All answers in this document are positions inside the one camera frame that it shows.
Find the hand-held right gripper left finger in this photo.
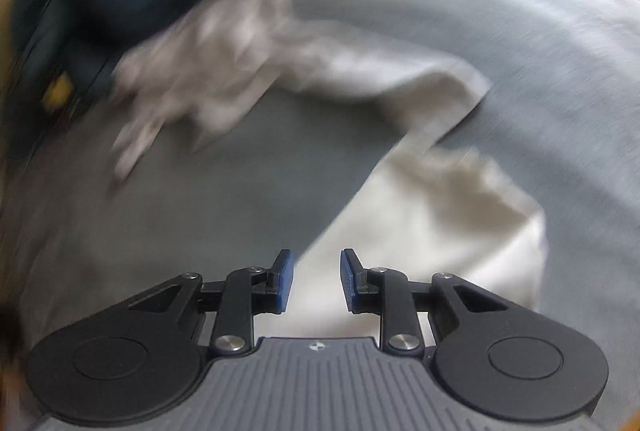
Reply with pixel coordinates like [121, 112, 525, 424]
[127, 249, 293, 357]

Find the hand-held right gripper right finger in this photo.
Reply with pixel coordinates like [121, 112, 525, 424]
[340, 249, 508, 356]

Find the white printed sweatshirt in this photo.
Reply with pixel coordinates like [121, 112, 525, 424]
[292, 131, 548, 341]

